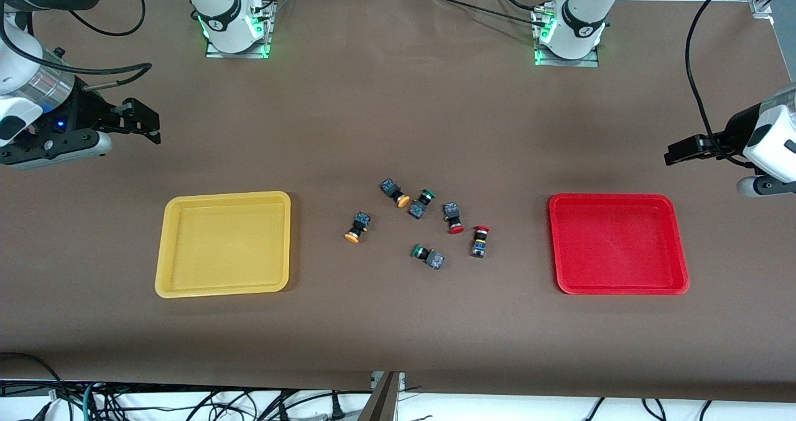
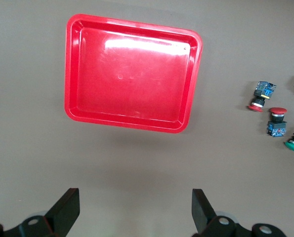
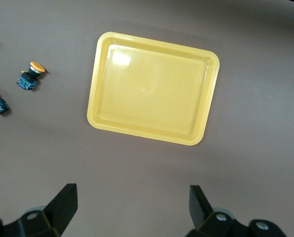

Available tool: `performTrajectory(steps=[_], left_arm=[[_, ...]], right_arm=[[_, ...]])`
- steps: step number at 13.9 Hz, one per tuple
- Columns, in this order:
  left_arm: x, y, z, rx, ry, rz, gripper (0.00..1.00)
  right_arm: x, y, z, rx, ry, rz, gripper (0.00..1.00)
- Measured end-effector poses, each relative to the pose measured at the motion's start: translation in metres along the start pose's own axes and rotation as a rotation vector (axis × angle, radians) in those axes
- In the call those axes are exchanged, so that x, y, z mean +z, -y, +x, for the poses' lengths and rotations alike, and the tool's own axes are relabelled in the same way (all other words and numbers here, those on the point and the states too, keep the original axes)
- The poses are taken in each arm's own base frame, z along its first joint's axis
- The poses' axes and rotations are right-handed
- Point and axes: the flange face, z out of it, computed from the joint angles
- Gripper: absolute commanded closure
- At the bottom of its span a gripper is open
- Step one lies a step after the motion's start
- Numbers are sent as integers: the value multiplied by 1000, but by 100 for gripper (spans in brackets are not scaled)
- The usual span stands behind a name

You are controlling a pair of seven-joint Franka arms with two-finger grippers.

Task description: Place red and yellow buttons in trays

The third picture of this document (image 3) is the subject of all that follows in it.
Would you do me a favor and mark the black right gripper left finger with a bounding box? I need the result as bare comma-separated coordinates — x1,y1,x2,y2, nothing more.
0,183,79,237

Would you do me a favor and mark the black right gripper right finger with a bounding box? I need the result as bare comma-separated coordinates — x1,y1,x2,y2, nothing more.
185,185,286,237

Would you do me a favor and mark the brown table cover mat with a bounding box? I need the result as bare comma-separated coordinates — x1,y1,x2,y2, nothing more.
0,0,294,237

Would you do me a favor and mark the yellow plastic tray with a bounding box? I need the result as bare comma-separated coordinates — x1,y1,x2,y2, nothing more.
86,31,221,147

